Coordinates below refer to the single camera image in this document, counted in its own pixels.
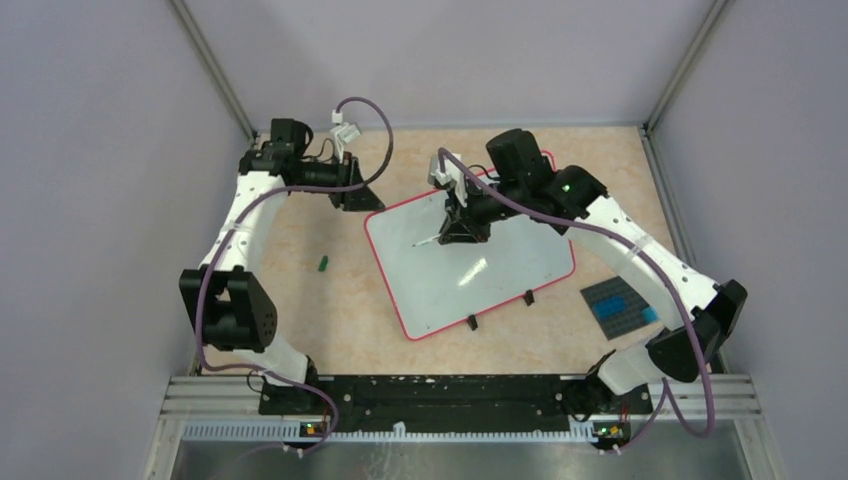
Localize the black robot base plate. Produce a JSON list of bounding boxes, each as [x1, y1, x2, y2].
[[258, 374, 653, 433]]

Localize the red-edged whiteboard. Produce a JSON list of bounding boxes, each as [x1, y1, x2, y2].
[[364, 189, 576, 341]]

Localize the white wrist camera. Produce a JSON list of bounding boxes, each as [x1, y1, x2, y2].
[[427, 155, 468, 208], [329, 110, 361, 159]]

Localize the blue lego brick on plate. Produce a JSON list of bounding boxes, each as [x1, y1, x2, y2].
[[592, 296, 628, 319]]

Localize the green white marker pen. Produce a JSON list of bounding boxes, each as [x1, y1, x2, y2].
[[411, 236, 438, 248]]

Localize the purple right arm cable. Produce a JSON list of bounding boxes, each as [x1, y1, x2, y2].
[[437, 146, 718, 455]]

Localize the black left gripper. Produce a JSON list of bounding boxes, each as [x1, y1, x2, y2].
[[294, 150, 386, 212]]

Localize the black whiteboard clip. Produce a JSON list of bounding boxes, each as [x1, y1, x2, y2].
[[522, 290, 535, 306], [465, 315, 479, 331]]

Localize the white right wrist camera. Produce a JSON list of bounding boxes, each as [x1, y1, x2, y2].
[[427, 155, 468, 208]]

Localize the white slotted cable duct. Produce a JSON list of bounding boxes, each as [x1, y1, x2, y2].
[[182, 420, 599, 443]]

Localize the black whiteboard clip lower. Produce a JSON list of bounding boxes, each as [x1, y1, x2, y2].
[[465, 315, 479, 331]]

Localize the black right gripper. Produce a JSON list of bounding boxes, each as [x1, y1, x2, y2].
[[439, 176, 526, 244]]

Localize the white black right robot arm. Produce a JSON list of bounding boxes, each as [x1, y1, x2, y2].
[[429, 128, 748, 412]]

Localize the aluminium frame rail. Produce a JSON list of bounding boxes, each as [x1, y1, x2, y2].
[[143, 374, 788, 479]]

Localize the black whiteboard clip upper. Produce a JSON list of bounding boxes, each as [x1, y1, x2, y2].
[[522, 290, 535, 306]]

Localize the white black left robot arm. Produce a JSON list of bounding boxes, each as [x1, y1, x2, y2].
[[179, 118, 384, 414]]

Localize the grey lego baseplate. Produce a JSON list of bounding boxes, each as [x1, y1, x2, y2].
[[580, 277, 658, 340]]

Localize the light blue lego brick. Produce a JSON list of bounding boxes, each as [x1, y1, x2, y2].
[[641, 306, 659, 325]]

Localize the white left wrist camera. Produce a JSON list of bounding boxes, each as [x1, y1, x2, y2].
[[329, 110, 361, 159]]

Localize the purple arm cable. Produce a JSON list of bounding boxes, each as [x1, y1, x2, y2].
[[195, 96, 395, 458], [437, 146, 718, 455]]

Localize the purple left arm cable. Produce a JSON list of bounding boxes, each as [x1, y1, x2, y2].
[[195, 96, 395, 458]]

